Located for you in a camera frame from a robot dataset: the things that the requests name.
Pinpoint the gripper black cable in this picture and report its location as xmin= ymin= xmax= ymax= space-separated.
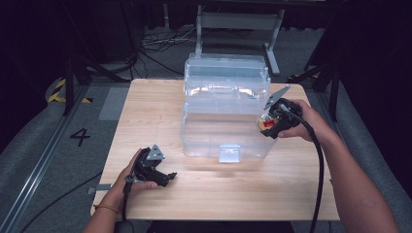
xmin=280 ymin=104 xmax=326 ymax=233
xmin=120 ymin=176 xmax=134 ymax=225

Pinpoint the clear plastic storage box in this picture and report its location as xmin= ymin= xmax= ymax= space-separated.
xmin=180 ymin=52 xmax=280 ymax=164

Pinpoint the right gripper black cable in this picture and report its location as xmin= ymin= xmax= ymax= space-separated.
xmin=280 ymin=104 xmax=326 ymax=233

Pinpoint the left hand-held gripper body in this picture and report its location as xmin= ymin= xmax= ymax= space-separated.
xmin=131 ymin=144 xmax=166 ymax=183

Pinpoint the black stool seat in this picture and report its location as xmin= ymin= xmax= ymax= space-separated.
xmin=114 ymin=219 xmax=136 ymax=233

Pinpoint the grey metal desk frame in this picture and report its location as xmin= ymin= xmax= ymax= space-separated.
xmin=192 ymin=4 xmax=287 ymax=77

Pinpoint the person's left hand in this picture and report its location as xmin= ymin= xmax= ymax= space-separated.
xmin=111 ymin=148 xmax=159 ymax=204

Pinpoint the small grey table bracket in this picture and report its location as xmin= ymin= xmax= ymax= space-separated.
xmin=86 ymin=183 xmax=113 ymax=195

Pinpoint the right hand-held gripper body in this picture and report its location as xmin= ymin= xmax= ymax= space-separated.
xmin=262 ymin=83 xmax=304 ymax=133

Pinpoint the orange bracelet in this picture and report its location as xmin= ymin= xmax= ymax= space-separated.
xmin=93 ymin=203 xmax=120 ymax=215

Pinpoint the bundle of floor cables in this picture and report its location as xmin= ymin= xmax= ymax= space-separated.
xmin=138 ymin=24 xmax=199 ymax=81

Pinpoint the black tripod stand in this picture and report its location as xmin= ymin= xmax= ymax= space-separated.
xmin=62 ymin=52 xmax=131 ymax=117
xmin=287 ymin=60 xmax=342 ymax=123

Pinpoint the person's right hand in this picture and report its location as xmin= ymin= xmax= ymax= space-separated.
xmin=277 ymin=98 xmax=328 ymax=144

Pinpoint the black floor cable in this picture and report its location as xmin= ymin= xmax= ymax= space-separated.
xmin=18 ymin=172 xmax=103 ymax=233

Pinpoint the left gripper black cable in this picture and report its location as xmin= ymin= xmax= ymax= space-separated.
xmin=120 ymin=176 xmax=134 ymax=225

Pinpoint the yellow black hazard tape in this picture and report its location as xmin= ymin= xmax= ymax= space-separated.
xmin=47 ymin=78 xmax=93 ymax=105

